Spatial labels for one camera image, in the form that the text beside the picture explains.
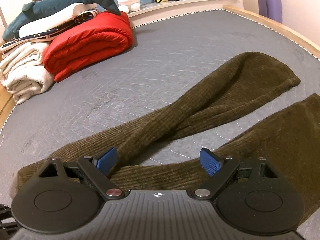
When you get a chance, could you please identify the white folded blanket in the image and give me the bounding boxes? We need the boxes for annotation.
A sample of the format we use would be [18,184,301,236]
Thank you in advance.
[0,41,55,105]

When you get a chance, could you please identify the grey quilted mattress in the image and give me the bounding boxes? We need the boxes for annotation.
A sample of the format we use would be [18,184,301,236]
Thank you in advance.
[0,9,320,240]

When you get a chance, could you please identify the olive corduroy pants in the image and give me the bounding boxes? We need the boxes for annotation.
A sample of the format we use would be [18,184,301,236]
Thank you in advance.
[18,51,320,227]

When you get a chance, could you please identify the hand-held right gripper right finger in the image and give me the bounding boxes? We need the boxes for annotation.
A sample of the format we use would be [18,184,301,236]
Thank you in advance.
[191,147,279,200]

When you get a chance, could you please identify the white plush toy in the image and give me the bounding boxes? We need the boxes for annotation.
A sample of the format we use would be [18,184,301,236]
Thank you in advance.
[117,0,142,13]

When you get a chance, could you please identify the white window ledge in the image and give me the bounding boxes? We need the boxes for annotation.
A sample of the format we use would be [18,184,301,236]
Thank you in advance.
[127,0,240,28]

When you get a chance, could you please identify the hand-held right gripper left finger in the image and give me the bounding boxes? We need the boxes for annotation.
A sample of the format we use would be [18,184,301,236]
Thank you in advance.
[37,146,127,200]

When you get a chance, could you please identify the red folded quilt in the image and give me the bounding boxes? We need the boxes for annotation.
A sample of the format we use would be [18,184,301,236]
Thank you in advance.
[42,11,134,82]

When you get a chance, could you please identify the blue shark plush toy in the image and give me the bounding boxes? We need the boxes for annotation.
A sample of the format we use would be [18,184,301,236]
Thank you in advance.
[2,0,125,40]

